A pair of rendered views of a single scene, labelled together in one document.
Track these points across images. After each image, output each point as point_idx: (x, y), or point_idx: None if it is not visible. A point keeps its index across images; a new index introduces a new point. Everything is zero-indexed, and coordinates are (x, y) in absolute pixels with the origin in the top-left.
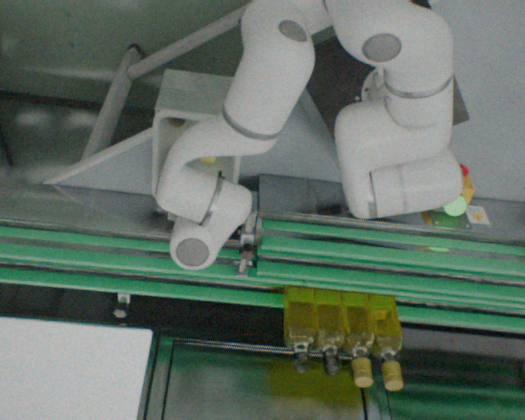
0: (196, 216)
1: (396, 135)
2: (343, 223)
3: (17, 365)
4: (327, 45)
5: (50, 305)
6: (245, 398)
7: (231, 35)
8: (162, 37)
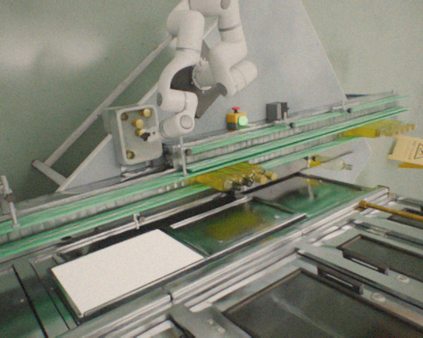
0: (181, 104)
1: (234, 46)
2: (211, 140)
3: (107, 264)
4: None
5: None
6: (222, 223)
7: (86, 136)
8: (49, 150)
